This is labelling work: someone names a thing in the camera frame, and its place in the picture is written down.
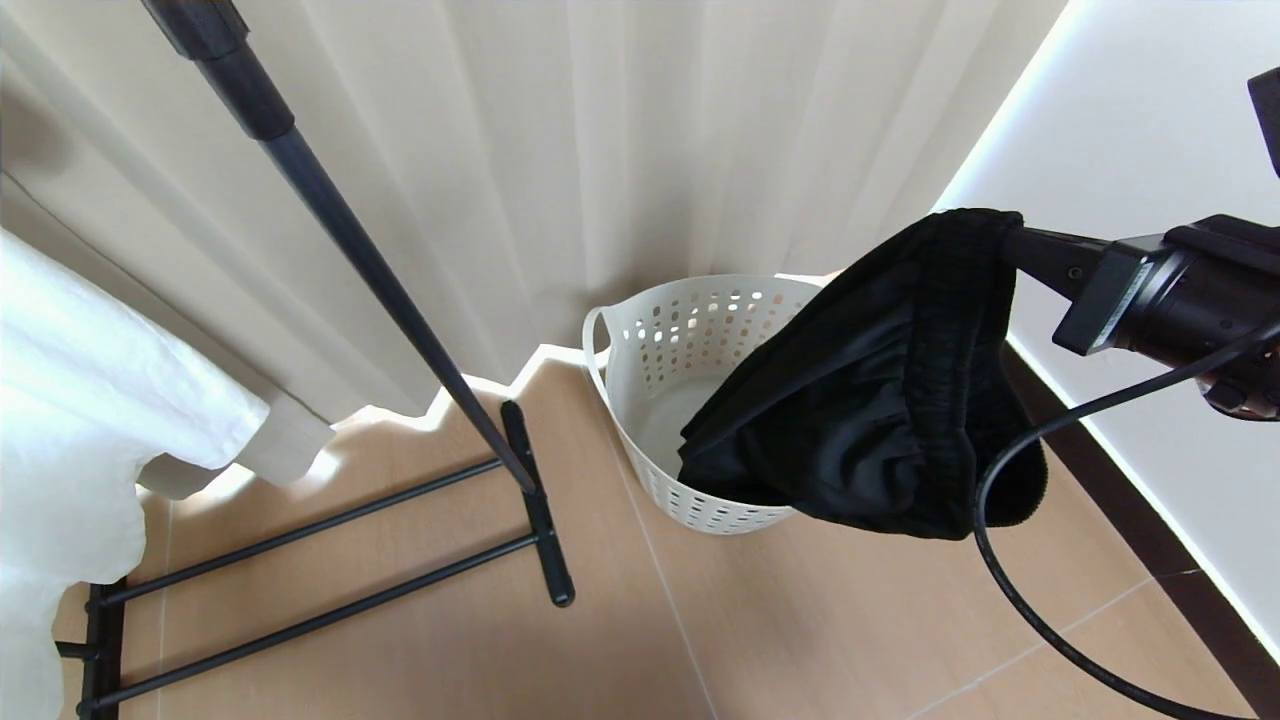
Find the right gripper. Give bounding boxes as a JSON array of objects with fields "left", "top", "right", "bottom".
[{"left": 1052, "top": 213, "right": 1280, "bottom": 369}]

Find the black garment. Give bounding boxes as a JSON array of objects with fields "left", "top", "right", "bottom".
[{"left": 678, "top": 207, "right": 1048, "bottom": 541}]

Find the white garment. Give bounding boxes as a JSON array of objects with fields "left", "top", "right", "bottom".
[{"left": 0, "top": 230, "right": 273, "bottom": 720}]

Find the white laundry basket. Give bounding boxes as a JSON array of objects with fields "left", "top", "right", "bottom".
[{"left": 583, "top": 275, "right": 836, "bottom": 536}]

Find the black clothes rack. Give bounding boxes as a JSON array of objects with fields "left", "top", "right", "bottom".
[{"left": 55, "top": 0, "right": 576, "bottom": 720}]

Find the beige curtain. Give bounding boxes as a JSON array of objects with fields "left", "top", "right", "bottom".
[{"left": 0, "top": 0, "right": 1066, "bottom": 501}]

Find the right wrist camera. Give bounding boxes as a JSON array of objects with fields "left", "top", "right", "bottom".
[{"left": 1248, "top": 68, "right": 1280, "bottom": 181}]

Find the black cable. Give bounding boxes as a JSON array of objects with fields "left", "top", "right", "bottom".
[{"left": 973, "top": 320, "right": 1280, "bottom": 720}]

